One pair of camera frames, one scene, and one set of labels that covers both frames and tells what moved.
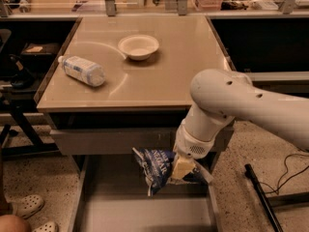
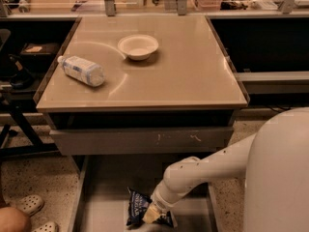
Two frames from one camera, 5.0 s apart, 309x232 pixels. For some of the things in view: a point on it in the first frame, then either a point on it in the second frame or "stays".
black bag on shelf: [23, 75] stays
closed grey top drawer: [123, 141] stays
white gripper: [192, 143] → [159, 199]
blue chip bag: [157, 165] → [138, 205]
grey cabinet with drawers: [123, 82] stays
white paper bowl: [138, 46] stays
